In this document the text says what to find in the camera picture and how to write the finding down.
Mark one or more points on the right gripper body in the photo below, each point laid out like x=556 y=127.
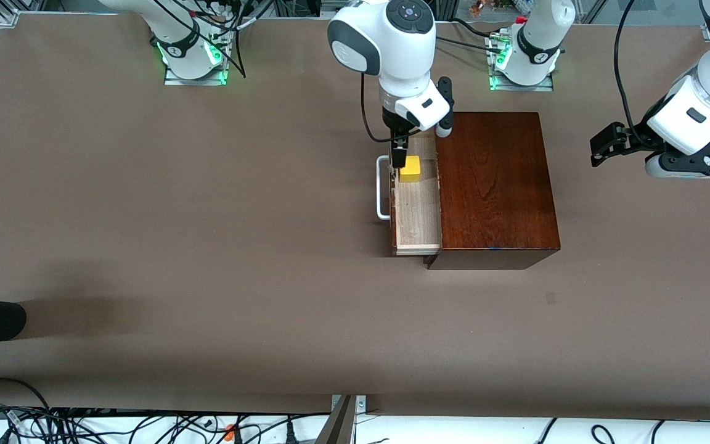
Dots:
x=394 y=127

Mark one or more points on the yellow block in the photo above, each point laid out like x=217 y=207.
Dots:
x=412 y=169

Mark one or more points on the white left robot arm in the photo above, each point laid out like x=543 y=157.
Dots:
x=540 y=37

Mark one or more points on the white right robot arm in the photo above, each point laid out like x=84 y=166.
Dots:
x=392 y=49

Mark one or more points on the dark brown wooden cabinet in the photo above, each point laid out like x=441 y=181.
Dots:
x=497 y=185

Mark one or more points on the dark metal bar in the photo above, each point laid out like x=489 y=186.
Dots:
x=338 y=425

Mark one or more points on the orange plug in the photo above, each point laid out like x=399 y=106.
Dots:
x=230 y=431

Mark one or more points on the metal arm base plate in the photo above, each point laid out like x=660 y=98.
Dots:
x=540 y=87
x=176 y=79

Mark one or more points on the aluminium table bracket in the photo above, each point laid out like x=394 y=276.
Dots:
x=361 y=404

